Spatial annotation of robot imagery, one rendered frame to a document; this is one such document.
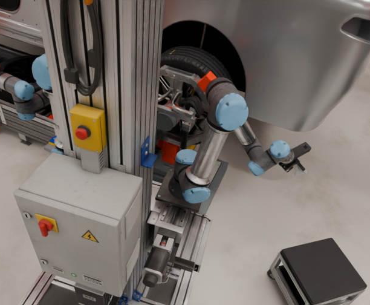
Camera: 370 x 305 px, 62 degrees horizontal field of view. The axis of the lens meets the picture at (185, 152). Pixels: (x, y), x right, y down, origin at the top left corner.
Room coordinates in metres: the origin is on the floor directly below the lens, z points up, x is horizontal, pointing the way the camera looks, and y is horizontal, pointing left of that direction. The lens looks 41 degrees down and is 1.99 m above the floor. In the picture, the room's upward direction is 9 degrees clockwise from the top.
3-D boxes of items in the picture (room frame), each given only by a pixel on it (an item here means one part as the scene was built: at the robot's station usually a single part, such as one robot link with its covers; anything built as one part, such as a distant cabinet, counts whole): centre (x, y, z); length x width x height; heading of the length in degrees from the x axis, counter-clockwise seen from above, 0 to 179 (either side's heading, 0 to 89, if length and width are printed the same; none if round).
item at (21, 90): (1.14, 0.76, 1.21); 0.11 x 0.08 x 0.09; 66
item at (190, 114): (1.57, 0.05, 1.03); 0.19 x 0.18 x 0.11; 163
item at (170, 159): (1.76, 0.10, 0.48); 0.16 x 0.12 x 0.17; 163
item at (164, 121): (1.65, 0.13, 0.85); 0.21 x 0.14 x 0.14; 163
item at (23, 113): (1.16, 0.76, 1.12); 0.11 x 0.08 x 0.11; 156
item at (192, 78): (1.72, 0.11, 0.85); 0.54 x 0.07 x 0.54; 73
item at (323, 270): (1.05, -0.93, 0.17); 0.43 x 0.36 x 0.34; 113
